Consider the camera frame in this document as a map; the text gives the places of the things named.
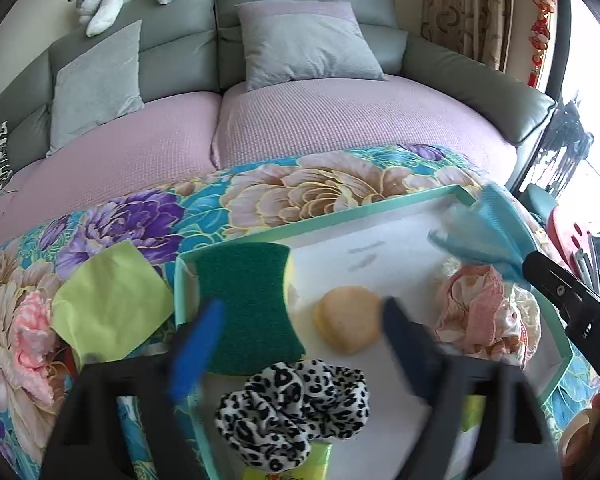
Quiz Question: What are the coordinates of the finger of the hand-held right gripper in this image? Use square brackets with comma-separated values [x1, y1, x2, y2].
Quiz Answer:
[522, 251, 588, 318]

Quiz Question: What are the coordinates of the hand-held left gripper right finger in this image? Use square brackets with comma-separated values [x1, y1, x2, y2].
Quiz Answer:
[381, 296, 563, 480]

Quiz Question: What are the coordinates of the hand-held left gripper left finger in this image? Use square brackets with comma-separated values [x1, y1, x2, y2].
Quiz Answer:
[40, 299, 227, 480]

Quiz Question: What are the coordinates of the cream lace scrunchie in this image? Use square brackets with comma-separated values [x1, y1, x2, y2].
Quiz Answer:
[500, 285, 542, 368]

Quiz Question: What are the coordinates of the round yellow sponge puff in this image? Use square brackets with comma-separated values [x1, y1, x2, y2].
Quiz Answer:
[312, 285, 385, 356]

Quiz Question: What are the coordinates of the green and yellow sponge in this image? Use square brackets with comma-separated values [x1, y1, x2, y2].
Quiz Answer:
[190, 241, 306, 376]

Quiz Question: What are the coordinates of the blue cloth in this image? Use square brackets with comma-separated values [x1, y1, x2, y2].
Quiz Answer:
[426, 183, 538, 281]

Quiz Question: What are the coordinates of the pink lace scrunchie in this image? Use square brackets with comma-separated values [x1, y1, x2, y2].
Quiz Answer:
[435, 262, 523, 361]

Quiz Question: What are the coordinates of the leopard print scrunchie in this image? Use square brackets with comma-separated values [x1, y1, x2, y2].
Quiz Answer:
[214, 358, 371, 473]

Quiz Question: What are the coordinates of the white tray with green rim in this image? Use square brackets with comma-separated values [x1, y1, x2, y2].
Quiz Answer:
[172, 184, 573, 480]

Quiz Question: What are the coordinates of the white phone stand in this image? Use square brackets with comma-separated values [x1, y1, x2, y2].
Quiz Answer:
[572, 247, 593, 281]

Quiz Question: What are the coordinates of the red plastic stool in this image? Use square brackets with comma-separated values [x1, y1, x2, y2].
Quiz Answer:
[547, 206, 600, 301]

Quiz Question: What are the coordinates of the yellow-green cloth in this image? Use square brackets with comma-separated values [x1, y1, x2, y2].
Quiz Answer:
[50, 240, 175, 363]

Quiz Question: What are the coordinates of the floral blanket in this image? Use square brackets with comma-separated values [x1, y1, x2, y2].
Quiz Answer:
[0, 142, 600, 480]

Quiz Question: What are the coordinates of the black folding rack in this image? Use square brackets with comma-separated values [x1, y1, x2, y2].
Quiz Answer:
[530, 91, 595, 196]

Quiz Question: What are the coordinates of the pink sofa seat cover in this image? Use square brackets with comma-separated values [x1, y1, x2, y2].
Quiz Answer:
[0, 91, 223, 256]
[212, 74, 518, 171]

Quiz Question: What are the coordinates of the grey-green leather sofa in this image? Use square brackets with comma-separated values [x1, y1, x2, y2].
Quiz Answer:
[0, 0, 558, 181]

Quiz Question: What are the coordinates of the red hanging decoration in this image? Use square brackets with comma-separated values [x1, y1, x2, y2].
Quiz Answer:
[526, 0, 556, 88]

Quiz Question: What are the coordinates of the light grey cushion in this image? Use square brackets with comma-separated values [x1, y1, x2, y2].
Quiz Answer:
[46, 19, 146, 157]

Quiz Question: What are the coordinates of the patterned beige curtain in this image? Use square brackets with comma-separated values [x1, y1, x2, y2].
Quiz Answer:
[422, 0, 508, 72]

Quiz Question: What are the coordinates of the grey cushion with purple band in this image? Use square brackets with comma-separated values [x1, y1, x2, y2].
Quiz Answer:
[235, 1, 387, 92]

